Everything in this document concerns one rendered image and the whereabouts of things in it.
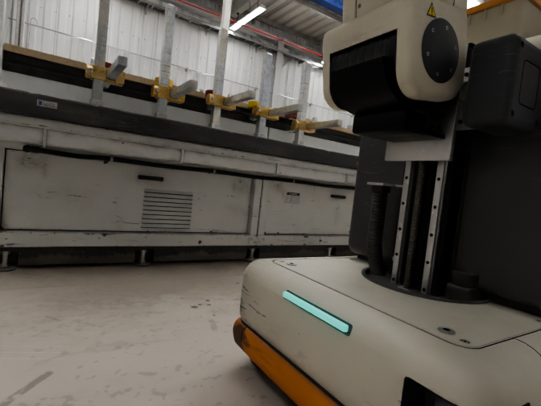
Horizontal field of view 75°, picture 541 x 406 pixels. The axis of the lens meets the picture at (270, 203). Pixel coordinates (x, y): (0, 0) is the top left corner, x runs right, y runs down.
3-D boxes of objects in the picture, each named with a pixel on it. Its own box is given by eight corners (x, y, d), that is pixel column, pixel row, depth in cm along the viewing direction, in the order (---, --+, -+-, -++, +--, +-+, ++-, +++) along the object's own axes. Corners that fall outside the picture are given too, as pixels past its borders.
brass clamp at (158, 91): (184, 102, 153) (186, 90, 152) (153, 95, 145) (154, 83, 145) (180, 104, 158) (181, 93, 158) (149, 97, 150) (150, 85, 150)
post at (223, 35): (218, 133, 164) (229, 28, 162) (212, 131, 162) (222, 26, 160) (215, 133, 167) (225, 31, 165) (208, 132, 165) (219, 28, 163)
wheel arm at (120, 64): (127, 69, 117) (129, 56, 117) (117, 66, 116) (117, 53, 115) (107, 90, 154) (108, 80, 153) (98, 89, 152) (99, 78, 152)
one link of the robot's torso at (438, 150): (400, 163, 86) (413, 61, 85) (534, 164, 62) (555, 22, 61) (316, 147, 72) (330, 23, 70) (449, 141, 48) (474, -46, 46)
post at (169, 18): (165, 119, 150) (175, 5, 148) (157, 118, 148) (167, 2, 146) (163, 120, 153) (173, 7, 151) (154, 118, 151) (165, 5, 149)
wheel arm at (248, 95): (255, 101, 145) (257, 90, 145) (248, 98, 143) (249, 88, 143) (212, 112, 181) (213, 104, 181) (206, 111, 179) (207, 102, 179)
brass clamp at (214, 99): (236, 109, 166) (237, 98, 166) (209, 103, 159) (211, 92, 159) (230, 111, 172) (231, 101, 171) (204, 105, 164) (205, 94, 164)
